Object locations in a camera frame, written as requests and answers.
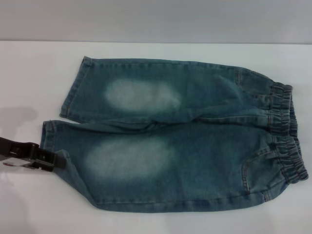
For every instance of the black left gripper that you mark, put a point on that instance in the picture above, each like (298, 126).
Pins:
(14, 148)

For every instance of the blue denim shorts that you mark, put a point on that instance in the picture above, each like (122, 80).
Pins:
(170, 146)

